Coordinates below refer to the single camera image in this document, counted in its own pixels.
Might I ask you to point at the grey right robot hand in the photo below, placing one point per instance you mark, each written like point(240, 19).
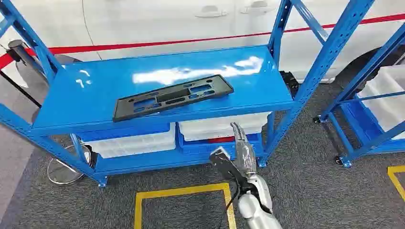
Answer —
point(245, 155)

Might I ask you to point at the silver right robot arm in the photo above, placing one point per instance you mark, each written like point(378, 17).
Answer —
point(259, 215)

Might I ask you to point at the red flat item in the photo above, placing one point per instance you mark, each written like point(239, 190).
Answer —
point(221, 139)

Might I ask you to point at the white plastic bin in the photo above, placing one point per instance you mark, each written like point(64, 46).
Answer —
point(133, 147)
point(386, 107)
point(215, 128)

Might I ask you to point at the blue plastic bin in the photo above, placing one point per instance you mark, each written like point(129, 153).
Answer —
point(193, 147)

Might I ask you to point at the black plastic part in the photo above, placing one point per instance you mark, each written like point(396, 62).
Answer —
point(289, 83)

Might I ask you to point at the yellow floor tape square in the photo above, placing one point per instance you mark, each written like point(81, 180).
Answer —
point(138, 211)

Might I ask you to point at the blue metal shelf rack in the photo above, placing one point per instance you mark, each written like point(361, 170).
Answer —
point(95, 94)
point(364, 72)

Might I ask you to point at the white car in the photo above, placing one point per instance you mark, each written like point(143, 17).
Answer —
point(158, 25)

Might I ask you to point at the red barrier belt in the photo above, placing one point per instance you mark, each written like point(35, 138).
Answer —
point(126, 46)

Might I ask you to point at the chrome barrier stanchion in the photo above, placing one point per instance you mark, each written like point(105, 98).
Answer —
point(63, 170)

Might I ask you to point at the thin black pole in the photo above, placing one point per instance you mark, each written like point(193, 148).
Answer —
point(22, 90)

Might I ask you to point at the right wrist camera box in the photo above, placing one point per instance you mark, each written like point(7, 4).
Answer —
point(226, 166)

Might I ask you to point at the black licence plate frame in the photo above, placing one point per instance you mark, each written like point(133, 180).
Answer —
point(172, 94)

